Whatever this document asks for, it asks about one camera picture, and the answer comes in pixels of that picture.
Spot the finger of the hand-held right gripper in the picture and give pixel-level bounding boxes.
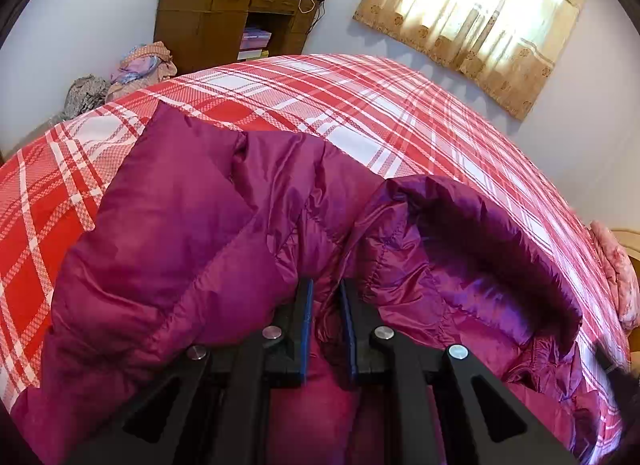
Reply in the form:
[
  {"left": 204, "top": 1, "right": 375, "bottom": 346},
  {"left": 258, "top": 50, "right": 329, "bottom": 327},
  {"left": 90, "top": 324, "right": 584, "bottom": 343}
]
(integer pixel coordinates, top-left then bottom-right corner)
[{"left": 594, "top": 342, "right": 640, "bottom": 382}]

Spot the grey patterned cloth bundle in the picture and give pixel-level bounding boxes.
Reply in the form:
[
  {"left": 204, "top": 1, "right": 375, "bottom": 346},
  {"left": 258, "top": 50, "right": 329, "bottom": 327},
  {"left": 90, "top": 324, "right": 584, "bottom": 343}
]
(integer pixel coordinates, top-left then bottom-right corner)
[{"left": 62, "top": 75, "right": 112, "bottom": 121}]

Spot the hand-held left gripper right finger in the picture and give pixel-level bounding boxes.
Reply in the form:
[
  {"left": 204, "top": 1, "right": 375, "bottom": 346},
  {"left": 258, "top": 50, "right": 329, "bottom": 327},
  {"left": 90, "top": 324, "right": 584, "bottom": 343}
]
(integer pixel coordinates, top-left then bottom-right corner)
[{"left": 339, "top": 279, "right": 581, "bottom": 465}]

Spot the purple down jacket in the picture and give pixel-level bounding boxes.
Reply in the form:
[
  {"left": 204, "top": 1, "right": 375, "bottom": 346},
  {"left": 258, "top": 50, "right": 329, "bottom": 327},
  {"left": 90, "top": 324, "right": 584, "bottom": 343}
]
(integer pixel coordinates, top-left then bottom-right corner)
[{"left": 10, "top": 101, "right": 608, "bottom": 465}]

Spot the purple storage box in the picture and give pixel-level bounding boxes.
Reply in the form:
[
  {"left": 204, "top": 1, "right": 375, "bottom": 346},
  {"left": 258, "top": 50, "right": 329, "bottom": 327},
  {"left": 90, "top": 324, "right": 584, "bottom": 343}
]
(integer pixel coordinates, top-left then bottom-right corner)
[{"left": 240, "top": 29, "right": 274, "bottom": 50}]

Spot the bed with red plaid sheet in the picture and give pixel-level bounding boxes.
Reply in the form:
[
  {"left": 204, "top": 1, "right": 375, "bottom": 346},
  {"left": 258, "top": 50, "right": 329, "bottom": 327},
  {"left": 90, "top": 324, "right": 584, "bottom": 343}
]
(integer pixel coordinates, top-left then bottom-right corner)
[{"left": 0, "top": 54, "right": 632, "bottom": 465}]

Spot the pink floral blanket bundle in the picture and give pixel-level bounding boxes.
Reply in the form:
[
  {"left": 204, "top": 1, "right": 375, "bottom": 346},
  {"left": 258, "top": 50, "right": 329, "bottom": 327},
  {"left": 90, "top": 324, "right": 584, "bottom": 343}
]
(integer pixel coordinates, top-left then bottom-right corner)
[{"left": 106, "top": 41, "right": 178, "bottom": 101}]

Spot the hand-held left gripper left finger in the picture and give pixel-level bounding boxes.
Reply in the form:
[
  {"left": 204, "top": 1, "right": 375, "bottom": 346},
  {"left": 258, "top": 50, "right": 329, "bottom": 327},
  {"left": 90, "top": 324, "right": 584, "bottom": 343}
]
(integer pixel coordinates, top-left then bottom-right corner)
[{"left": 62, "top": 277, "right": 316, "bottom": 465}]

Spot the pink floral pillow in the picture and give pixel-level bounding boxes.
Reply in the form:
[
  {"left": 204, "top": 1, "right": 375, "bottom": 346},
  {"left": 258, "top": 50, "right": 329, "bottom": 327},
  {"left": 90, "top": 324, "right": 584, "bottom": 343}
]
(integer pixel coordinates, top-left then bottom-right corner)
[{"left": 590, "top": 220, "right": 640, "bottom": 331}]

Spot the white cable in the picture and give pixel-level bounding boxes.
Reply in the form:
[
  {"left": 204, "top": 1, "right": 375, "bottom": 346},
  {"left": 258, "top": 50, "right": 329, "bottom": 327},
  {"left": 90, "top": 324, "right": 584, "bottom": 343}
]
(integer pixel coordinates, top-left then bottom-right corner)
[{"left": 297, "top": 0, "right": 326, "bottom": 26}]

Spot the brown wooden desk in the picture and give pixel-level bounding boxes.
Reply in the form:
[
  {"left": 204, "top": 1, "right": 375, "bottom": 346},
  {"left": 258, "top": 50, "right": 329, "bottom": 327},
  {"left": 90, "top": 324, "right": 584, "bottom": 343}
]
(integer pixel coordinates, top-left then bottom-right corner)
[{"left": 154, "top": 0, "right": 326, "bottom": 77}]

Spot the beige patterned window curtain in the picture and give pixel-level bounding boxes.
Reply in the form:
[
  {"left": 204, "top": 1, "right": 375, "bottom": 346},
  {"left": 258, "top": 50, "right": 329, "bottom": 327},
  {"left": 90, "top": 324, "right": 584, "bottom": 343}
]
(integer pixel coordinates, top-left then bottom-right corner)
[{"left": 352, "top": 0, "right": 591, "bottom": 121}]

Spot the wooden headboard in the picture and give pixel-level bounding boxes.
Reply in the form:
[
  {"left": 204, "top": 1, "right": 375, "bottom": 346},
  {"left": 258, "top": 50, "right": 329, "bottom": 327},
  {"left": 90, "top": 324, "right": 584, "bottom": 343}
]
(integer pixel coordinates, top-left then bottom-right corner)
[{"left": 612, "top": 228, "right": 640, "bottom": 266}]

